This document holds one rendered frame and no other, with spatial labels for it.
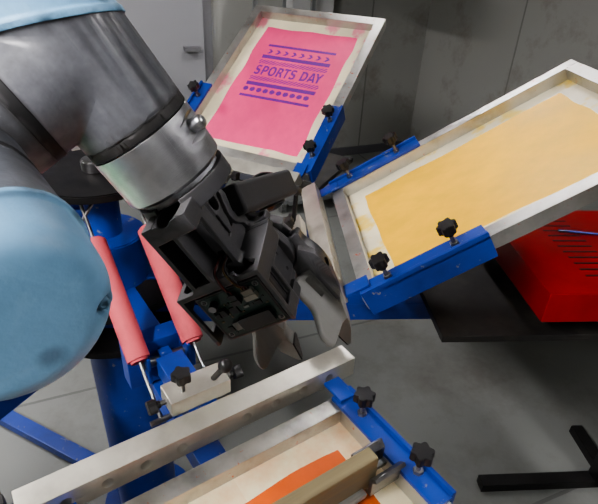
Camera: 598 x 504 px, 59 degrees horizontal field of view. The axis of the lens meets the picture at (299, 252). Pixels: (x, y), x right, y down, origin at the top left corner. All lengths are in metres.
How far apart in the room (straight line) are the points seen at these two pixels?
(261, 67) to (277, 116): 0.29
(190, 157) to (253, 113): 1.73
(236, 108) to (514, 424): 1.82
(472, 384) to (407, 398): 0.35
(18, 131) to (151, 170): 0.08
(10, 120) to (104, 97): 0.05
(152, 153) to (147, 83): 0.04
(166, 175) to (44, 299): 0.16
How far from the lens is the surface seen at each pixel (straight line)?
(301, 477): 1.09
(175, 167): 0.35
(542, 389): 2.88
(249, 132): 2.02
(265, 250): 0.38
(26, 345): 0.22
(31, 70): 0.34
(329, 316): 0.44
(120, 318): 1.20
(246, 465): 1.08
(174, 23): 4.34
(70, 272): 0.20
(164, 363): 1.18
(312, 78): 2.14
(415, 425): 2.50
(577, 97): 1.65
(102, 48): 0.34
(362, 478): 1.01
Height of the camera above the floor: 1.84
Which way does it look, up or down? 31 degrees down
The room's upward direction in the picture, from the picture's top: 3 degrees clockwise
